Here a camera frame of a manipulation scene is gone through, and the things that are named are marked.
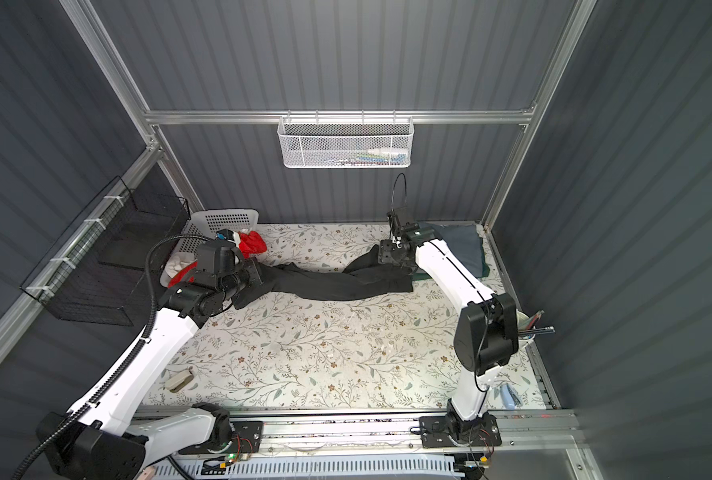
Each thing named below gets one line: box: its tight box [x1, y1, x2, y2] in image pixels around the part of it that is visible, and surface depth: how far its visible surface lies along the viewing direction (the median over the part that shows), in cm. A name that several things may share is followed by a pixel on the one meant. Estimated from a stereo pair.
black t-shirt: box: [232, 245, 414, 311], surface depth 92 cm
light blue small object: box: [500, 383, 522, 410], surface depth 79 cm
